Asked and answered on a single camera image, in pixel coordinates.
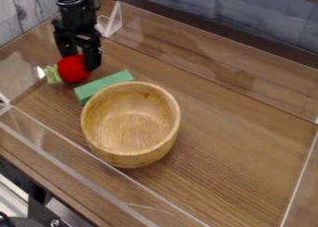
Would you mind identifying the green foam block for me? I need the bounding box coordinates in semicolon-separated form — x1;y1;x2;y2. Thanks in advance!
74;70;133;105

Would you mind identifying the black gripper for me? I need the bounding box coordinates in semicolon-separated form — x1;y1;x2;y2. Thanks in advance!
52;0;102;72

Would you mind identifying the clear acrylic enclosure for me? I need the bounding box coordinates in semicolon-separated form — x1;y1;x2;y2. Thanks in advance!
0;6;318;227

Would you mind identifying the black metal bracket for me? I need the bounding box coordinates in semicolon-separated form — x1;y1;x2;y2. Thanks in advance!
26;196;72;227

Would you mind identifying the black cable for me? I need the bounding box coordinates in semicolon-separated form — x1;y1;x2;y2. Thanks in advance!
0;210;17;227

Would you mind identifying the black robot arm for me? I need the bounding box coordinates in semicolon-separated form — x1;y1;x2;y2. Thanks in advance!
52;0;101;72

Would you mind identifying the wooden bowl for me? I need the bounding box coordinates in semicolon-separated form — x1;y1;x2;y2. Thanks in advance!
80;81;181;168

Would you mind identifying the red plush strawberry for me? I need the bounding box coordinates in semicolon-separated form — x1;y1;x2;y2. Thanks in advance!
44;55;89;85

